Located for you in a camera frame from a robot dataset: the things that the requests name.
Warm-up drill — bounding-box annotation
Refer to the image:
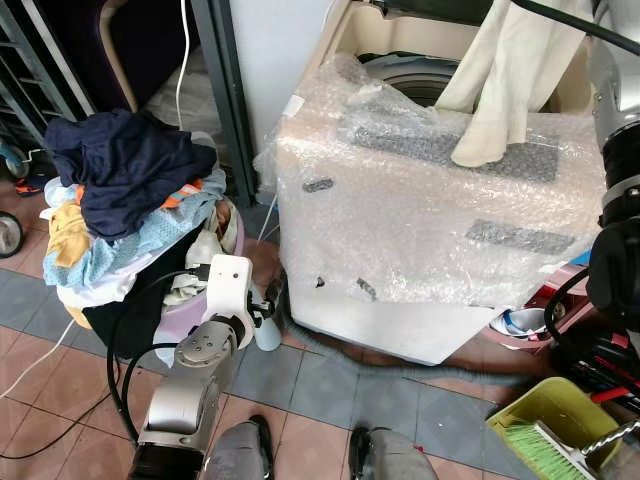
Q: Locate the yellow-green dustpan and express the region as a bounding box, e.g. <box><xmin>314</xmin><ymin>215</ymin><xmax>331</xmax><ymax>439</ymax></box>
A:
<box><xmin>486</xmin><ymin>376</ymin><xmax>626</xmax><ymax>480</ymax></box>

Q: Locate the white floor cable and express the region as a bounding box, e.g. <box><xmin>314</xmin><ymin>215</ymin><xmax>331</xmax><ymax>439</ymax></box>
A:
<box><xmin>0</xmin><ymin>315</ymin><xmax>79</xmax><ymax>401</ymax></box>

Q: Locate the pale blue plastic piece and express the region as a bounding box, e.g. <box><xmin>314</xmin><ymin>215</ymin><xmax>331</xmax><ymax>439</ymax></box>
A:
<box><xmin>253</xmin><ymin>300</ymin><xmax>284</xmax><ymax>353</ymax></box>

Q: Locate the lilac laundry basket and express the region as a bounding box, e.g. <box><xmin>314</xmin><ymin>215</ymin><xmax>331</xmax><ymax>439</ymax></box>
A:
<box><xmin>150</xmin><ymin>195</ymin><xmax>261</xmax><ymax>348</ymax></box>

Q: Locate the light blue mesh cloth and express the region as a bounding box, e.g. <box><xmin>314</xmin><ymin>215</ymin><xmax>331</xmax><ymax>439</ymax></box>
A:
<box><xmin>45</xmin><ymin>168</ymin><xmax>229</xmax><ymax>291</ymax></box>

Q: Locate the navy blue garment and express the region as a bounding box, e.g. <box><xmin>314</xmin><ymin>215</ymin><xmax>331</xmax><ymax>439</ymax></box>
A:
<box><xmin>43</xmin><ymin>108</ymin><xmax>218</xmax><ymax>241</ymax></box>

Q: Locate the yellow cloth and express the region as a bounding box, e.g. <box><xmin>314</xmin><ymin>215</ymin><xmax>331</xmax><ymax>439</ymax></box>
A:
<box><xmin>45</xmin><ymin>200</ymin><xmax>93</xmax><ymax>269</ymax></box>

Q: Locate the black striped bag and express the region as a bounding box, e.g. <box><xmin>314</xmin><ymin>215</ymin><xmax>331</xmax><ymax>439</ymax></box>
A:
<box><xmin>560</xmin><ymin>300</ymin><xmax>640</xmax><ymax>416</ymax></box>

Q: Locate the grey metal post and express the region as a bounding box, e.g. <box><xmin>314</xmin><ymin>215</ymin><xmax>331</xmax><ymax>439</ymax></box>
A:
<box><xmin>190</xmin><ymin>0</ymin><xmax>261</xmax><ymax>208</ymax></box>

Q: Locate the grey robot right leg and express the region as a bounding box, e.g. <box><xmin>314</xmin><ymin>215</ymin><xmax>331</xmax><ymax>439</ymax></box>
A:
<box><xmin>348</xmin><ymin>426</ymin><xmax>438</xmax><ymax>480</ymax></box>

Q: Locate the orange striped cloth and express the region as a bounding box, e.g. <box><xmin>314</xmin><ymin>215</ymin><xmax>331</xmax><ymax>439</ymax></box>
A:
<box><xmin>158</xmin><ymin>178</ymin><xmax>209</xmax><ymax>211</ymax></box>

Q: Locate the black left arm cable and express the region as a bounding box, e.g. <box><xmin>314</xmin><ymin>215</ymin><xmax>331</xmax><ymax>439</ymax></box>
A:
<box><xmin>104</xmin><ymin>268</ymin><xmax>216</xmax><ymax>443</ymax></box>

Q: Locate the grey robot leg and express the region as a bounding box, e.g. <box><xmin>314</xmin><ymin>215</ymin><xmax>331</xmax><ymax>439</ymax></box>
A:
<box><xmin>205</xmin><ymin>415</ymin><xmax>274</xmax><ymax>480</ymax></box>
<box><xmin>348</xmin><ymin>426</ymin><xmax>438</xmax><ymax>480</ymax></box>

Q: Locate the cream garment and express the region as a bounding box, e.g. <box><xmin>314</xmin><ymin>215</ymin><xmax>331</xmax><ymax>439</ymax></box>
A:
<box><xmin>435</xmin><ymin>0</ymin><xmax>593</xmax><ymax>169</ymax></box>

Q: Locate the white and blue shoe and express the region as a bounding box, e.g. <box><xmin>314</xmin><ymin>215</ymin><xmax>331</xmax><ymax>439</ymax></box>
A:
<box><xmin>493</xmin><ymin>307</ymin><xmax>551</xmax><ymax>341</ymax></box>

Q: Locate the black caster wheel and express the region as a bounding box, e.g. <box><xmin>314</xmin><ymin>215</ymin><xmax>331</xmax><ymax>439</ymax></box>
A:
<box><xmin>0</xmin><ymin>208</ymin><xmax>26</xmax><ymax>261</ymax></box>

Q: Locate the bubble-wrapped washing machine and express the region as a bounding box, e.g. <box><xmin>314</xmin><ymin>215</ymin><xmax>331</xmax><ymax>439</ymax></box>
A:
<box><xmin>255</xmin><ymin>0</ymin><xmax>640</xmax><ymax>367</ymax></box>

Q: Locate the grey robot left leg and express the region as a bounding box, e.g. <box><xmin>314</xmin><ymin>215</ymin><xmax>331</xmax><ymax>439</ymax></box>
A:
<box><xmin>205</xmin><ymin>415</ymin><xmax>274</xmax><ymax>480</ymax></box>

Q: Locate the dark purple fabric seat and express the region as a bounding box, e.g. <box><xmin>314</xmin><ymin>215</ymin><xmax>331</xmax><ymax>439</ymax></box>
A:
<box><xmin>35</xmin><ymin>0</ymin><xmax>201</xmax><ymax>111</ymax></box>

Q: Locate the grey metal rack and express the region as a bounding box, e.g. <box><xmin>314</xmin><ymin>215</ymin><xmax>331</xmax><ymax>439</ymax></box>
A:
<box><xmin>0</xmin><ymin>0</ymin><xmax>76</xmax><ymax>151</ymax></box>

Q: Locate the chrome spiral pole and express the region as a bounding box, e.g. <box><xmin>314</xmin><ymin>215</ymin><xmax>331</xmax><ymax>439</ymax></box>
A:
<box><xmin>572</xmin><ymin>420</ymin><xmax>640</xmax><ymax>469</ymax></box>

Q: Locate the black cloth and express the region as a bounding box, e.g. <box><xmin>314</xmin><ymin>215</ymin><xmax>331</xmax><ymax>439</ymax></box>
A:
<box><xmin>82</xmin><ymin>235</ymin><xmax>206</xmax><ymax>361</ymax></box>

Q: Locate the thin white cord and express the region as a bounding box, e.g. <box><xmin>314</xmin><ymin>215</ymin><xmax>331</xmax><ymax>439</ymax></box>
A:
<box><xmin>175</xmin><ymin>0</ymin><xmax>193</xmax><ymax>131</ymax></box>

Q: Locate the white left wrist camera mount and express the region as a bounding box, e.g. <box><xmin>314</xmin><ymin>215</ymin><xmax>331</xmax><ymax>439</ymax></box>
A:
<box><xmin>204</xmin><ymin>254</ymin><xmax>254</xmax><ymax>328</ymax></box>

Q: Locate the white cloth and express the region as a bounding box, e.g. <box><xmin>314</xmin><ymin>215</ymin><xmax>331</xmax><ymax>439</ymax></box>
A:
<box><xmin>55</xmin><ymin>255</ymin><xmax>151</xmax><ymax>309</ymax></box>

